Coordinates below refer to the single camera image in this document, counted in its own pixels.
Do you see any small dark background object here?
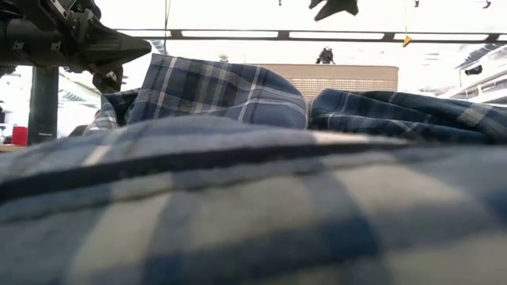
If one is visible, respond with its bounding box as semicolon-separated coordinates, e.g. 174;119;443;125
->
463;63;485;78

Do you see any large blue plaid shirt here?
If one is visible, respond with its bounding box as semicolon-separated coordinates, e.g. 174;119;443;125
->
0;88;507;285

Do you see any light blue plaid garment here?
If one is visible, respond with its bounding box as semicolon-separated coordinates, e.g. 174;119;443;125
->
83;52;310;134

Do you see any white plastic laundry basket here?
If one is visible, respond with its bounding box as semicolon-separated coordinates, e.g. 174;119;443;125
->
257;63;401;104

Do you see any white background shelving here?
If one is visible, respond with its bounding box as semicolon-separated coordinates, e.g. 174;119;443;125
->
436;42;507;105

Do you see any red box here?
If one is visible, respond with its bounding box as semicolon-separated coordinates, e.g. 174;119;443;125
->
10;125;29;148

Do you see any thin hanging black cable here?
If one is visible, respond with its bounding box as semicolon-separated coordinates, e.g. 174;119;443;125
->
162;0;173;56

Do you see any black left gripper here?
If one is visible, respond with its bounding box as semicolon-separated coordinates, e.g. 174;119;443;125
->
47;0;153;94

